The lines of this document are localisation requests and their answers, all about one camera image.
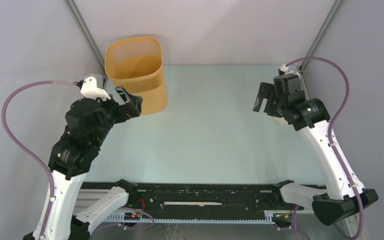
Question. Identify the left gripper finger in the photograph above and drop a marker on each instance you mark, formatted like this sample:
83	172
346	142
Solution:
134	106
123	93

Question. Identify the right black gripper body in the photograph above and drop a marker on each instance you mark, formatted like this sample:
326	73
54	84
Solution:
277	106

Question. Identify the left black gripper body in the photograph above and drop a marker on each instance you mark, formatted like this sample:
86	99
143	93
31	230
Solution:
122	112

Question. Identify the orange plastic trash bin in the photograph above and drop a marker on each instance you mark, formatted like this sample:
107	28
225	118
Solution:
137	64

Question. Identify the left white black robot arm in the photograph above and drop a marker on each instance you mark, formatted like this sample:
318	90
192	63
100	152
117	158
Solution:
88	122

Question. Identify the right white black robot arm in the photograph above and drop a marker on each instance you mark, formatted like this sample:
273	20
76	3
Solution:
310	118

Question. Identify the small lit circuit board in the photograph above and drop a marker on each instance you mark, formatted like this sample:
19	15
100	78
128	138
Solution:
132	216

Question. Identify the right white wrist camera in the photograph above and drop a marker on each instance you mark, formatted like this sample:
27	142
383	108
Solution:
287	70

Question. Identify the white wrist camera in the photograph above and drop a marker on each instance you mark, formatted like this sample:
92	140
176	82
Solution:
287	70
93	87

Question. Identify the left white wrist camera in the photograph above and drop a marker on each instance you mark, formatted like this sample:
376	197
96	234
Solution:
93	87

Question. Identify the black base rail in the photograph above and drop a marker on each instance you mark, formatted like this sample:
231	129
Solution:
204	204

